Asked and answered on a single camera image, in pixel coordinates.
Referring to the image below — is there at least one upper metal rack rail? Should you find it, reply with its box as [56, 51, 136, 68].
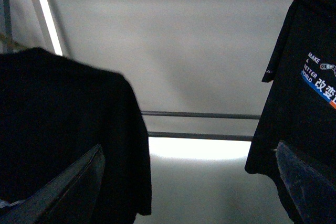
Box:
[141, 111, 260, 120]

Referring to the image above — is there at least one black t-shirt large print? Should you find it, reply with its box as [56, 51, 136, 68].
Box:
[245, 0, 335, 223]

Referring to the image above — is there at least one metal rack upright frame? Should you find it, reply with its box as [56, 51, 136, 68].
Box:
[1, 0, 13, 53]

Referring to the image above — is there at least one black t-shirt small logo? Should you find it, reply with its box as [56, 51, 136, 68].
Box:
[1, 48, 152, 223]

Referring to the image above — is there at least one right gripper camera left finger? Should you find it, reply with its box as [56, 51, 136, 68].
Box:
[1, 144, 105, 223]

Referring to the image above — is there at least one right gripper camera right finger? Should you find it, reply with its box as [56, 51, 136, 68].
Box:
[276, 141, 335, 223]

